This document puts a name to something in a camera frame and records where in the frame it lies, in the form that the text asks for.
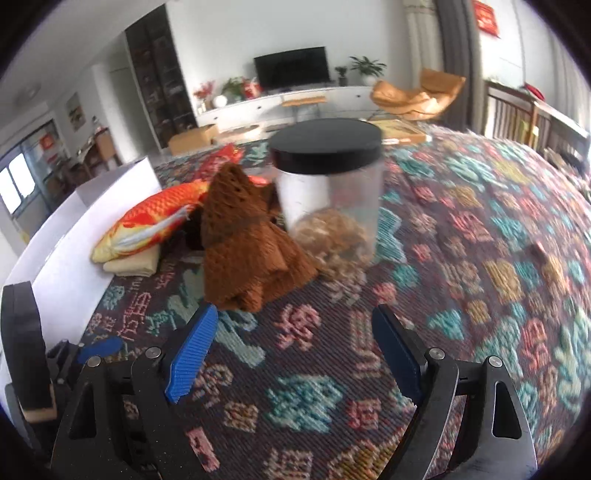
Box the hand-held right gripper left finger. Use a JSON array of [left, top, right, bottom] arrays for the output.
[[51, 305, 220, 480]]

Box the green plant with red decorations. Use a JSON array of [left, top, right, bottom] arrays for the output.
[[222, 76, 262, 100]]

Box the clear jar with black lid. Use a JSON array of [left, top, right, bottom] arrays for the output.
[[269, 117, 384, 278]]

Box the white sheer curtain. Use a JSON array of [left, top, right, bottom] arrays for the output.
[[404, 0, 444, 79]]

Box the framed wall painting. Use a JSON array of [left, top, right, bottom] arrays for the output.
[[66, 92, 86, 131]]

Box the red spotted fish plush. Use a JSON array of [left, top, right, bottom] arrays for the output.
[[191, 143, 271, 188]]

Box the pale yellow cloth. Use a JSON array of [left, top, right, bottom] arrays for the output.
[[102, 244, 160, 278]]

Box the orange fish plush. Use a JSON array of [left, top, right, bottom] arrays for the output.
[[91, 179, 211, 264]]

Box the brown cardboard box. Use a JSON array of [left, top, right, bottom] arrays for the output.
[[167, 124, 219, 155]]

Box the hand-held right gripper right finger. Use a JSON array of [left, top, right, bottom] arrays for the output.
[[372, 304, 539, 480]]

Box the flat wooden box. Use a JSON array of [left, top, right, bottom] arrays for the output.
[[369, 117, 432, 145]]

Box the white television cabinet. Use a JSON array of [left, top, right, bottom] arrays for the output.
[[198, 84, 384, 132]]

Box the wooden slatted bench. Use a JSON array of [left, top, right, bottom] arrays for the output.
[[482, 78, 591, 167]]

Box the grey curtain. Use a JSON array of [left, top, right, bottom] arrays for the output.
[[436, 0, 485, 132]]

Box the oval cat scratcher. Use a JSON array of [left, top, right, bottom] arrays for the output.
[[217, 124, 262, 145]]

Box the colourful patterned woven blanket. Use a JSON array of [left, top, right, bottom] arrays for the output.
[[76, 120, 591, 480]]

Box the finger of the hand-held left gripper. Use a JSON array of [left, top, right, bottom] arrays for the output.
[[48, 337, 124, 386]]

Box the dark glass display cabinet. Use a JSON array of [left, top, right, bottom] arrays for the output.
[[124, 17, 199, 149]]

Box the wooden dining table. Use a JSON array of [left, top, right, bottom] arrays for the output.
[[60, 129, 123, 185]]

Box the red wall poster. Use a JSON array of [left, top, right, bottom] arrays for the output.
[[473, 0, 502, 40]]

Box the brown knit cloth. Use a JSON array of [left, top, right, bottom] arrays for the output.
[[201, 162, 319, 312]]

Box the wooden stool with metal legs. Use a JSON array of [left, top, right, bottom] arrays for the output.
[[281, 95, 327, 123]]

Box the red flower bouquet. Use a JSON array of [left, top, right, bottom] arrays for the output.
[[193, 81, 217, 112]]

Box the white cardboard box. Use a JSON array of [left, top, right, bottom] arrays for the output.
[[0, 156, 163, 407]]

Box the large green potted plant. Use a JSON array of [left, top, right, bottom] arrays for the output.
[[349, 55, 387, 86]]

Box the orange lounge chair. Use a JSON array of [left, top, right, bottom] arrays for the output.
[[370, 68, 467, 121]]

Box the glass balcony door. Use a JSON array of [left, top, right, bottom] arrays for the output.
[[0, 122, 61, 217]]

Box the black television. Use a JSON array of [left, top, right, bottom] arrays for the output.
[[253, 46, 331, 92]]

